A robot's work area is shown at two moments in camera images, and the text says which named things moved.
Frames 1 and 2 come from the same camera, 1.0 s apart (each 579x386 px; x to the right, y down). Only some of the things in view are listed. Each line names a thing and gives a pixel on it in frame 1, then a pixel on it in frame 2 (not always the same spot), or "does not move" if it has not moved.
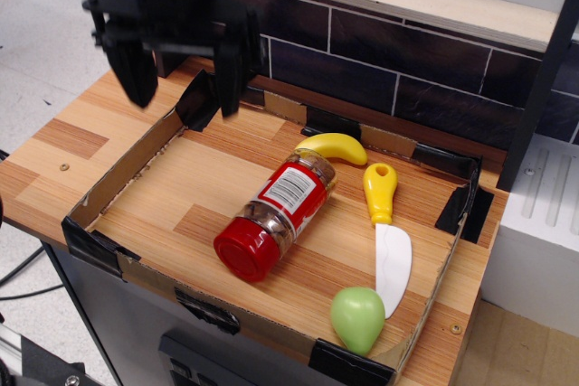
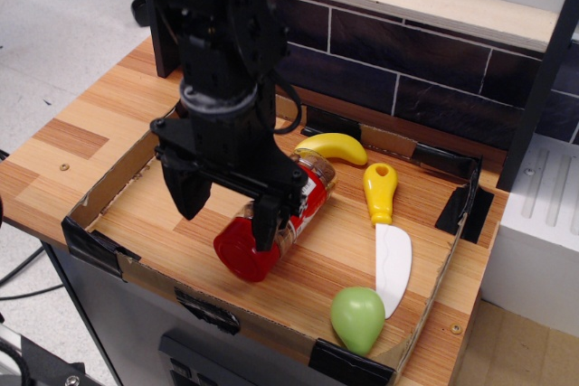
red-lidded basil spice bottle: (249, 246) does not move
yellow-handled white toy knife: (393, 255) does not move
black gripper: (171, 6) to (239, 148)
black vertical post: (564, 33) does not move
